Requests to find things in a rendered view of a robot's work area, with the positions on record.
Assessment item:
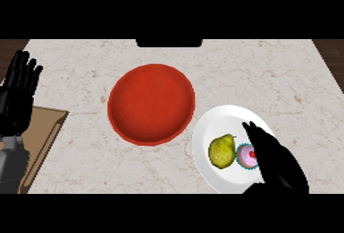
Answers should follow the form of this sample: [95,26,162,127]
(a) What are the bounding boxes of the red bowl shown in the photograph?
[106,63,197,147]

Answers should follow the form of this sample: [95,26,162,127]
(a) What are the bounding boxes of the white plate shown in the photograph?
[190,104,278,195]

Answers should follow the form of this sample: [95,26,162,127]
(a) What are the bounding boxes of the yellow-green pear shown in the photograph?
[207,133,237,170]

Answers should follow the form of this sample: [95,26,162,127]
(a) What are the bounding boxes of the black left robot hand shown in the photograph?
[0,50,44,138]

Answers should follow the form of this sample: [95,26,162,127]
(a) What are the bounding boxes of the black appliance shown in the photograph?
[135,39,203,48]

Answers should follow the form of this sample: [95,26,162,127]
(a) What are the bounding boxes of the pink frosted cupcake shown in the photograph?
[234,143,259,170]

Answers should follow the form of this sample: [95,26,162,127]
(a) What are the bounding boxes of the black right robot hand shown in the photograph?
[240,121,309,195]

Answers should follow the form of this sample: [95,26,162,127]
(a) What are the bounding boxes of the brown open box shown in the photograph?
[0,106,69,195]

